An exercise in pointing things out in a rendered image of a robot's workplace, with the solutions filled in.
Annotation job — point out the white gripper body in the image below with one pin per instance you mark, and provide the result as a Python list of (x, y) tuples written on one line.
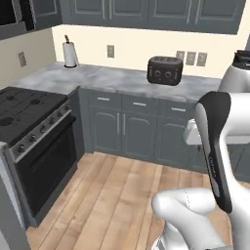
[(192, 134)]

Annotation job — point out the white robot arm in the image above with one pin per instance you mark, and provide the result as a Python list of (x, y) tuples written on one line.
[(192, 211)]

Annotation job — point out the grey base cupboard run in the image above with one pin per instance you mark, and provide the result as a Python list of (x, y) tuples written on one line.
[(138, 130)]

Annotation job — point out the black toaster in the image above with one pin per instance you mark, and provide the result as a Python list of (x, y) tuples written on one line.
[(164, 70)]

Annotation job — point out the white paper towel roll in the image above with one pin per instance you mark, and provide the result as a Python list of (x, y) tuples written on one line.
[(70, 54)]

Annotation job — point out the black stove with oven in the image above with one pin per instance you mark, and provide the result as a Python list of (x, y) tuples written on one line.
[(35, 136)]

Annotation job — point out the black microwave oven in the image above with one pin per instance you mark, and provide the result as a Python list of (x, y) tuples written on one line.
[(11, 16)]

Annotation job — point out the grey wall outlet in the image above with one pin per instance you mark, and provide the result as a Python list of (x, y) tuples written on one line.
[(180, 55), (190, 58), (22, 59), (201, 59), (110, 51)]

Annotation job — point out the grey wall cupboard run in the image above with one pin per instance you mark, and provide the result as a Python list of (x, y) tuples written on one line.
[(146, 13)]

